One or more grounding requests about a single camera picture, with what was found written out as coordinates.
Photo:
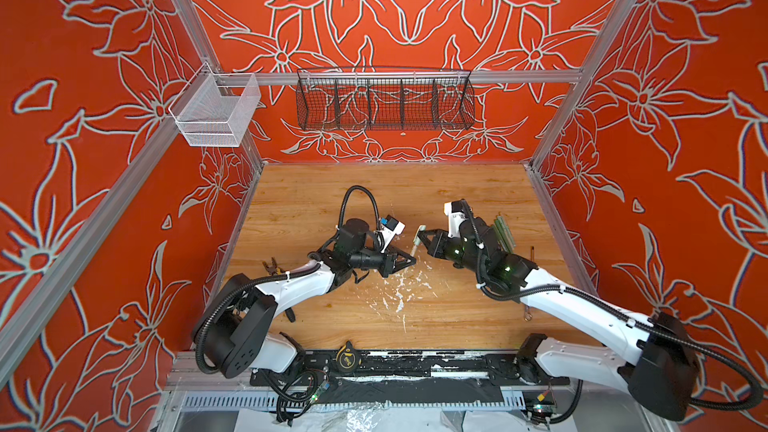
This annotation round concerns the dark green pen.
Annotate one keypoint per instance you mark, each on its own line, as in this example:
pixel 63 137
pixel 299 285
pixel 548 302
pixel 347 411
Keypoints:
pixel 499 230

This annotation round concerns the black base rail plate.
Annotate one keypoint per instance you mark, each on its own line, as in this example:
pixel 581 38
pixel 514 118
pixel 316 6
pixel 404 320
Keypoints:
pixel 497 367

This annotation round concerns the yellow handled pliers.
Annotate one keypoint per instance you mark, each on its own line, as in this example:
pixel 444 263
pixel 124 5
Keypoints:
pixel 272 268

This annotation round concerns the light green pen cap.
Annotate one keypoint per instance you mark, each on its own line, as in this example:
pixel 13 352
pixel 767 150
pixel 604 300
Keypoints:
pixel 417 238

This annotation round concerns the white wire basket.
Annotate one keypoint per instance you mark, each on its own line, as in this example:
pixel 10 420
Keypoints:
pixel 209 114

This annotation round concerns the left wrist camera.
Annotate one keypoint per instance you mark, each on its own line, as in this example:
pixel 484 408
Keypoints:
pixel 389 227

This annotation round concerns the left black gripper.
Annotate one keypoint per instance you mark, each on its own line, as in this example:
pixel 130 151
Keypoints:
pixel 393 251

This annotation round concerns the white slotted cable duct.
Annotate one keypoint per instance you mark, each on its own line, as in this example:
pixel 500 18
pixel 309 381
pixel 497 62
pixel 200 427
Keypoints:
pixel 266 401

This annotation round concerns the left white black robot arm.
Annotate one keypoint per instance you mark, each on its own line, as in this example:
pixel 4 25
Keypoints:
pixel 233 335

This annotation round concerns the black wire basket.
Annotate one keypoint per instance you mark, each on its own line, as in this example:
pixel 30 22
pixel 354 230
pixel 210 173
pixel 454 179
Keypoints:
pixel 363 98

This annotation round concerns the yellow black tape measure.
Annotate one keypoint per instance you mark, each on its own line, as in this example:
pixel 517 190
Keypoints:
pixel 348 358

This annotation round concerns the small circuit board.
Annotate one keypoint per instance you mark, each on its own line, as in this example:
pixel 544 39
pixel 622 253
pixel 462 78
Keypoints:
pixel 541 408

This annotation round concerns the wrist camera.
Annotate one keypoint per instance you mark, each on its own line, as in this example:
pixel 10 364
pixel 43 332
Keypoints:
pixel 456 214
pixel 389 227

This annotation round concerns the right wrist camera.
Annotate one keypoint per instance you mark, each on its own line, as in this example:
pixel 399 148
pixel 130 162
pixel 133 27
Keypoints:
pixel 456 214

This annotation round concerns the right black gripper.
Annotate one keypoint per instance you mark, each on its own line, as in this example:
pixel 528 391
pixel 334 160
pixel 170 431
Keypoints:
pixel 435 247

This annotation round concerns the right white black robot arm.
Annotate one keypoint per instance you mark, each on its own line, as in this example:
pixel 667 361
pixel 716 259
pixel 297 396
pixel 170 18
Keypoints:
pixel 649 358

